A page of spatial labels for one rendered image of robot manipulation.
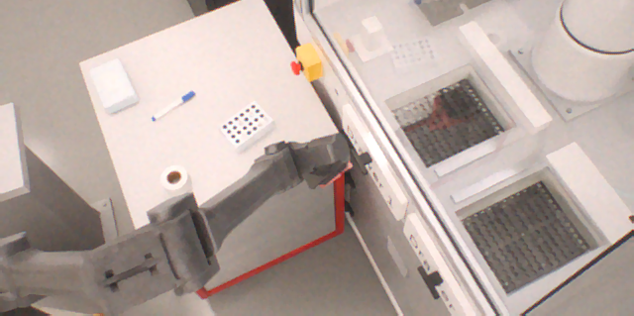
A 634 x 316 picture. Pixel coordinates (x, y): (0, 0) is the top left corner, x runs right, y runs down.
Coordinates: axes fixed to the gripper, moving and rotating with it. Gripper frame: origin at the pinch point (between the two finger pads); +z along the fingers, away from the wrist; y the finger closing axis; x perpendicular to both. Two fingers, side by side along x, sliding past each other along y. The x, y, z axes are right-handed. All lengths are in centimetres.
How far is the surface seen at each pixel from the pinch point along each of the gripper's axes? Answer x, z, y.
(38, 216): 48, -6, -92
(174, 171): 26.4, -5.1, -38.7
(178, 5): 155, 75, -62
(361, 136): 7.5, 8.7, 4.6
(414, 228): -17.6, 9.0, 3.9
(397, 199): -10.2, 9.0, 4.0
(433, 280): -29.1, 8.6, 1.6
